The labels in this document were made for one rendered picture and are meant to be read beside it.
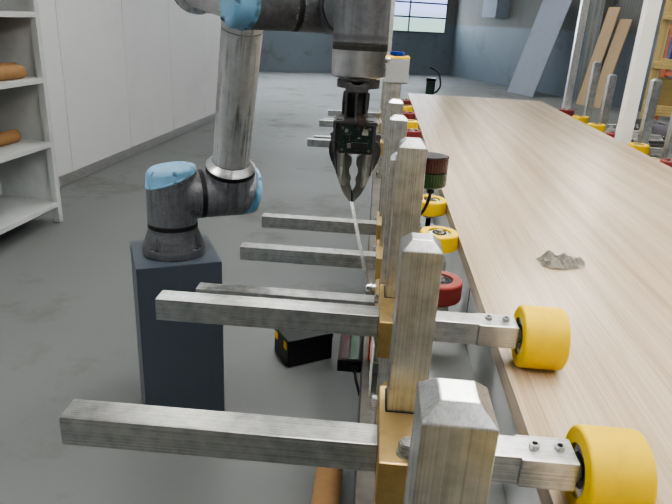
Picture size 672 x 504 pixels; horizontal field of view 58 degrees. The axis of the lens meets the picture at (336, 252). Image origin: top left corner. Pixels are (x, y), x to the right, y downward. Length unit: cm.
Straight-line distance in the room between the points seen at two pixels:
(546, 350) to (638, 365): 16
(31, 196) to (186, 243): 257
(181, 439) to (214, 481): 139
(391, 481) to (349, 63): 67
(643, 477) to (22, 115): 400
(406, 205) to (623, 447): 36
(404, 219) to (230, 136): 109
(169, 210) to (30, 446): 88
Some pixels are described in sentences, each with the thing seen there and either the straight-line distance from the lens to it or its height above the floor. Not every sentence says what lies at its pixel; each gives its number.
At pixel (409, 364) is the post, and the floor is 102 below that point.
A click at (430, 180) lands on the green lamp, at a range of 100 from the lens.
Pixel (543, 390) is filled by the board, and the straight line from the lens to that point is 80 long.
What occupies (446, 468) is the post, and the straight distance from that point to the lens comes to 30.
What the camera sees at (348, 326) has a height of 94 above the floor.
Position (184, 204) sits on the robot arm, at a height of 77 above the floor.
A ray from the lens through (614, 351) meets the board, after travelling 93.
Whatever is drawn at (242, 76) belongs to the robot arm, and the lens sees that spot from 172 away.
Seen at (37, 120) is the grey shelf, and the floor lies 64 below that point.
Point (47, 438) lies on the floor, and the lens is 225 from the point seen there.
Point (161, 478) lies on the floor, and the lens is 201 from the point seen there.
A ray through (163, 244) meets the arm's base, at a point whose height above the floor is 65.
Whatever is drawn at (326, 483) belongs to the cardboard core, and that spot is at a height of 8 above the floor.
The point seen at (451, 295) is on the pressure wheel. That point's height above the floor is 89.
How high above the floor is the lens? 131
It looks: 21 degrees down
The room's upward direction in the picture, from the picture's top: 3 degrees clockwise
